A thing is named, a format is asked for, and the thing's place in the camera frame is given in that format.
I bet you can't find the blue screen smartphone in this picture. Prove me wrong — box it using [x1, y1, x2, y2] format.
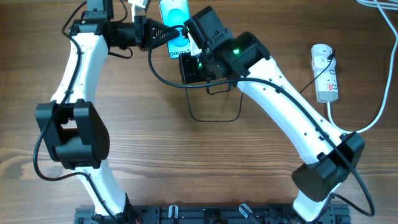
[159, 0, 193, 60]

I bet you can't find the white power strip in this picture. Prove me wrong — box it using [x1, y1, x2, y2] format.
[311, 44, 339, 103]

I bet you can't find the black charger cable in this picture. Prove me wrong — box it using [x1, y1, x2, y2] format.
[185, 51, 337, 123]

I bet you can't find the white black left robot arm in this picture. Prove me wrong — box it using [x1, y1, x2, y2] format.
[35, 1, 179, 223]

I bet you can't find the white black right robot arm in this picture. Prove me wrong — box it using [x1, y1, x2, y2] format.
[180, 6, 365, 222]

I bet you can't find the white power strip cord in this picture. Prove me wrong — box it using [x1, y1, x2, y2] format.
[326, 0, 398, 135]

